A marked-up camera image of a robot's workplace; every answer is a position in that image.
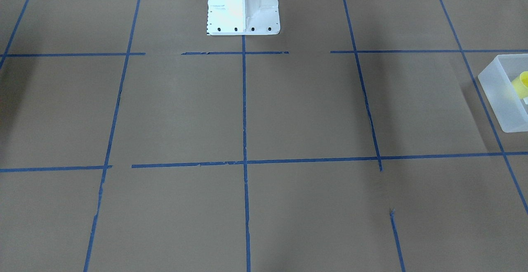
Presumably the yellow plastic cup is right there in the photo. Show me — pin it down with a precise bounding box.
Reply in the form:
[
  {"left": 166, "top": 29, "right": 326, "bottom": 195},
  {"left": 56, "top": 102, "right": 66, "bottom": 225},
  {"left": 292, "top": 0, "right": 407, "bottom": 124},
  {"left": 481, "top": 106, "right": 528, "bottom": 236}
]
[{"left": 511, "top": 71, "right": 528, "bottom": 99}]

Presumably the clear plastic storage box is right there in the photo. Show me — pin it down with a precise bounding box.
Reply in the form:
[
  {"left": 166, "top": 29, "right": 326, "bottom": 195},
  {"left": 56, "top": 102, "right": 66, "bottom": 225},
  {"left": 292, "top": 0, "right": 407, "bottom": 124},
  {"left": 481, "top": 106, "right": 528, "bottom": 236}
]
[{"left": 478, "top": 54, "right": 528, "bottom": 133}]

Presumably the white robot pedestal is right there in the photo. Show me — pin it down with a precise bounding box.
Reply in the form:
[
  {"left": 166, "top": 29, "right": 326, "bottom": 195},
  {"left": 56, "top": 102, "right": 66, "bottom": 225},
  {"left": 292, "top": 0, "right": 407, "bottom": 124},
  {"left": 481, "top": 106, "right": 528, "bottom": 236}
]
[{"left": 206, "top": 0, "right": 281, "bottom": 36}]

